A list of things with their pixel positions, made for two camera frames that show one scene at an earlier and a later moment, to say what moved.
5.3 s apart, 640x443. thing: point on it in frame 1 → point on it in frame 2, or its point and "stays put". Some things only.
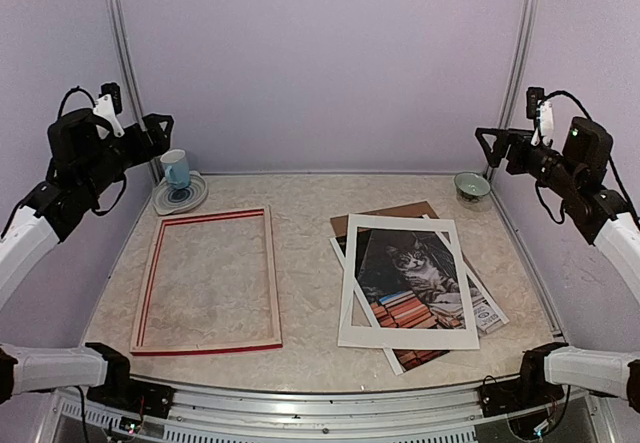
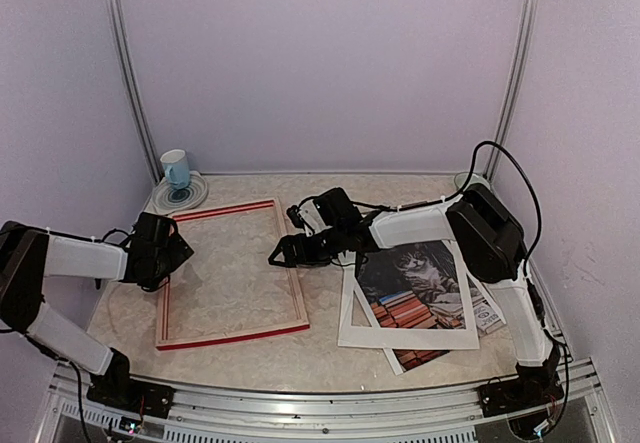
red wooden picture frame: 137,349 → 162,336
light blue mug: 177,172 stays put
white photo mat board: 396,278 → 456,338
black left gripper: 159,142 → 179,255
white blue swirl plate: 168,200 stays put
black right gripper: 521,140 → 303,258
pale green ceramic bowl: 471,187 stays put
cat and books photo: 411,278 stays put
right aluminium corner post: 525,42 stays put
